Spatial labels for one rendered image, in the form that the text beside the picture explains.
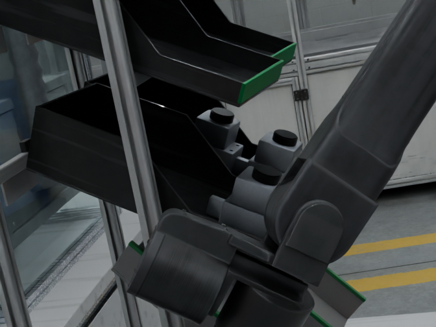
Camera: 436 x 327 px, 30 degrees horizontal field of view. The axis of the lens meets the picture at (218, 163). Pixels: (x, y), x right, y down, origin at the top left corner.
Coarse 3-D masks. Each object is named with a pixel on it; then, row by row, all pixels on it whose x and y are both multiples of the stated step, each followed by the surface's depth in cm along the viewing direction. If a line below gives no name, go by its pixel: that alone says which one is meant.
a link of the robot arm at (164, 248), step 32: (160, 224) 57; (192, 224) 57; (224, 224) 60; (320, 224) 55; (160, 256) 56; (192, 256) 56; (224, 256) 57; (256, 256) 57; (288, 256) 55; (320, 256) 55; (128, 288) 57; (160, 288) 56; (192, 288) 56; (192, 320) 58
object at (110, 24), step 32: (96, 0) 75; (128, 64) 78; (128, 96) 77; (128, 128) 79; (128, 160) 79; (0, 224) 84; (0, 256) 84; (0, 288) 85; (128, 320) 121; (160, 320) 83
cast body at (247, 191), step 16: (240, 176) 83; (256, 176) 83; (272, 176) 82; (240, 192) 83; (256, 192) 82; (208, 208) 86; (224, 208) 84; (240, 208) 83; (256, 208) 83; (240, 224) 84; (256, 224) 83
